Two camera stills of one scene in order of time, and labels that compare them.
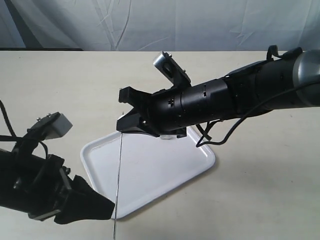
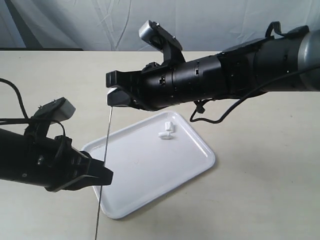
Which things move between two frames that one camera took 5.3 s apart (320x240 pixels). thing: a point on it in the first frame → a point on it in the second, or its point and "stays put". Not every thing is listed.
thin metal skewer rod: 118,186 → 101,186
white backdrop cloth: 161,25 stays put
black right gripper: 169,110 → 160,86
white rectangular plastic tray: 129,169 stays put
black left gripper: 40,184 → 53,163
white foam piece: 165,137 stays put
